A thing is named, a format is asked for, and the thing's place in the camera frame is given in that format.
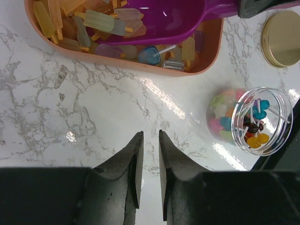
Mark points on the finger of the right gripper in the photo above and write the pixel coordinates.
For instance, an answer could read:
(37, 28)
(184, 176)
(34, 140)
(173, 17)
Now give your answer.
(250, 8)

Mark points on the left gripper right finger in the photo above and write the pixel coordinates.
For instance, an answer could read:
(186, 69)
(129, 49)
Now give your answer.
(193, 195)

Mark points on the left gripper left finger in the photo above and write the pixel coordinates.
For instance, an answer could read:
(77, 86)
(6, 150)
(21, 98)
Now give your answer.
(108, 194)

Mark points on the gold metal lid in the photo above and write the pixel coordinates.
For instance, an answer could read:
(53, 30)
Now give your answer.
(280, 39)

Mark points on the magenta plastic scoop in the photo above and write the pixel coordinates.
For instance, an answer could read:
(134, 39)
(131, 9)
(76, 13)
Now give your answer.
(173, 21)

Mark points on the peach tray of gummy candies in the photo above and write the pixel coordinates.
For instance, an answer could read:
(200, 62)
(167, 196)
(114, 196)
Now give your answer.
(211, 46)

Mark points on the clear glass jar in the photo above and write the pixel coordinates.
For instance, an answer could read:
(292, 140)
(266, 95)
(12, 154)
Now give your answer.
(257, 121)

